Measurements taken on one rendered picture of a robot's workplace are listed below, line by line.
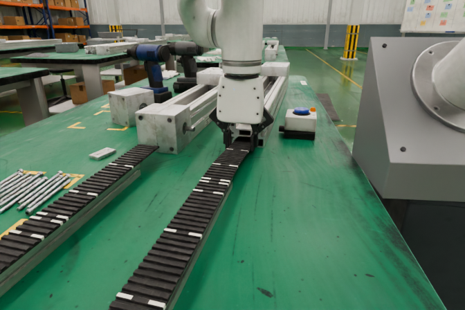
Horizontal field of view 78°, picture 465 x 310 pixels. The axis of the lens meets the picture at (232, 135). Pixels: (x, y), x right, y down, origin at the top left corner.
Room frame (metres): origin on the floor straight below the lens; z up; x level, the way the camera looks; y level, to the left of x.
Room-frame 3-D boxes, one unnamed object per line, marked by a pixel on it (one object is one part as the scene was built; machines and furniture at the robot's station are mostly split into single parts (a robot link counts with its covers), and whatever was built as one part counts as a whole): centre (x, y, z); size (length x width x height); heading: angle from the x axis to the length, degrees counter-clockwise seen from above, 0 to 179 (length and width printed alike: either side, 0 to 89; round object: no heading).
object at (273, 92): (1.06, -0.13, 0.82); 0.80 x 0.10 x 0.09; 166
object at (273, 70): (1.30, -0.19, 0.87); 0.16 x 0.11 x 0.07; 166
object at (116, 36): (5.71, 2.19, 0.50); 1.03 x 0.55 x 1.01; 177
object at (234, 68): (0.63, -0.02, 0.98); 0.09 x 0.08 x 0.03; 76
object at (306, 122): (0.75, -0.18, 0.81); 0.10 x 0.08 x 0.06; 76
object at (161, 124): (0.67, 0.15, 0.83); 0.12 x 0.09 x 0.10; 76
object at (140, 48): (1.10, 0.32, 0.89); 0.20 x 0.08 x 0.22; 64
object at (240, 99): (0.63, -0.02, 0.92); 0.10 x 0.07 x 0.11; 76
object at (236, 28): (0.63, -0.02, 1.06); 0.09 x 0.08 x 0.13; 67
